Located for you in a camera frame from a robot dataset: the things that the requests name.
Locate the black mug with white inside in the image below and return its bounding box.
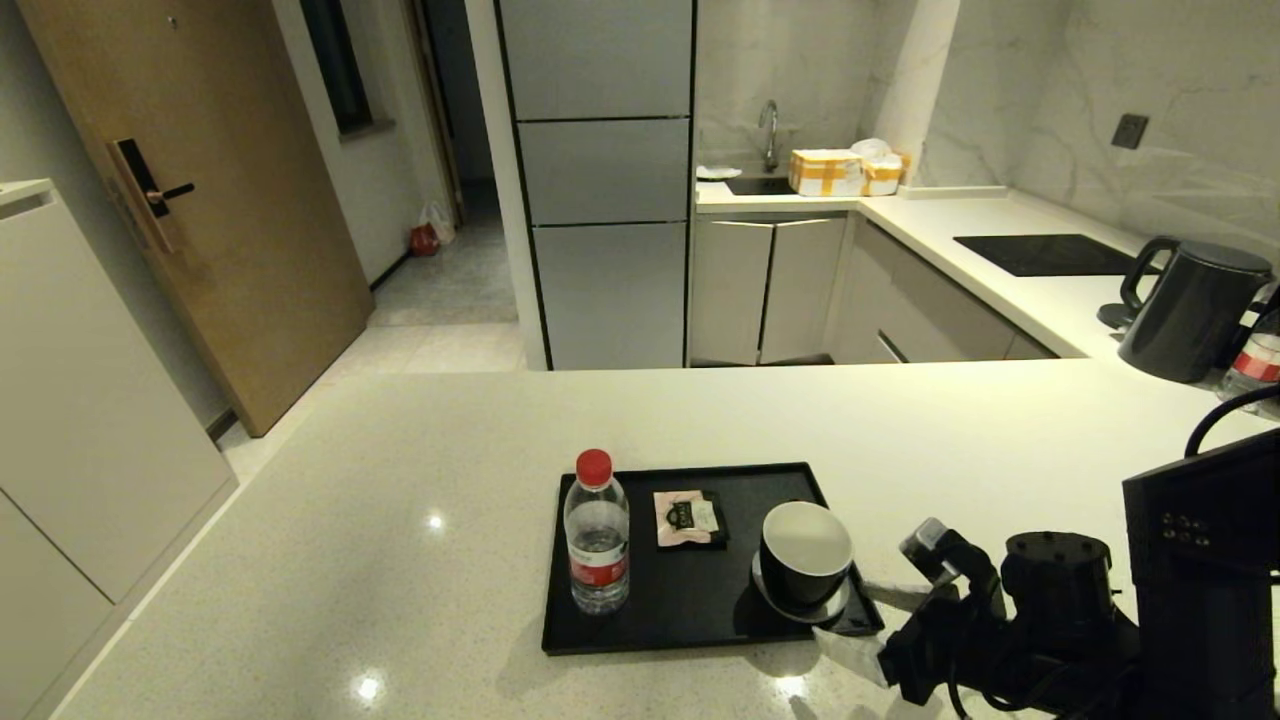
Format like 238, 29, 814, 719
758, 500, 855, 608

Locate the pink and black tea packet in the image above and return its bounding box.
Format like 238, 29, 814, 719
653, 490, 729, 550

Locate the red-capped clear water bottle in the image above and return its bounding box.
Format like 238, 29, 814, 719
563, 449, 632, 616

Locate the black electric kettle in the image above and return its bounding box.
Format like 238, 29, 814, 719
1117, 236, 1276, 385

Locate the red-label water bottle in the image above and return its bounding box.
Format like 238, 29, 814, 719
1218, 308, 1280, 406

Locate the white round saucer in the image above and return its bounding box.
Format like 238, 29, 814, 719
750, 550, 852, 625

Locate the black rectangular serving tray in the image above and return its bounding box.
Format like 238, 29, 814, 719
541, 461, 885, 657

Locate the beige drawer cabinet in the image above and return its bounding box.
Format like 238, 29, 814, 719
830, 218, 1056, 364

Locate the beige sink cabinet door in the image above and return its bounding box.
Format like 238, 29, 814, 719
689, 219, 774, 367
758, 216, 847, 365

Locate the black induction cooktop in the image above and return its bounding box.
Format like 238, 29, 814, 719
953, 234, 1163, 278

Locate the small box with yellow tape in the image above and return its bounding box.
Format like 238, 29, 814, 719
860, 153, 911, 197

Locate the large box with yellow tape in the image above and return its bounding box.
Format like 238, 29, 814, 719
788, 149, 866, 198

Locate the dark bottle with white label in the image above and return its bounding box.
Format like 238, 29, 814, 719
1232, 280, 1280, 371

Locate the tall grey cabinet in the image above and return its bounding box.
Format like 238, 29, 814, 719
494, 0, 696, 371

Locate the wooden entrance door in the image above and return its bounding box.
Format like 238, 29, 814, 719
15, 0, 375, 439

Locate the dark window pane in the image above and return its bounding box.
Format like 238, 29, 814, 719
298, 0, 376, 137

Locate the white side cabinet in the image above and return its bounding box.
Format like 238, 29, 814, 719
0, 179, 239, 720

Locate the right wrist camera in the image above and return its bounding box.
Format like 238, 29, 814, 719
898, 517, 976, 586

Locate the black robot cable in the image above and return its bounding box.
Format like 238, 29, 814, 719
1185, 385, 1280, 459

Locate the black door lock handle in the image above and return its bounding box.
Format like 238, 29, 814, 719
108, 138, 198, 256

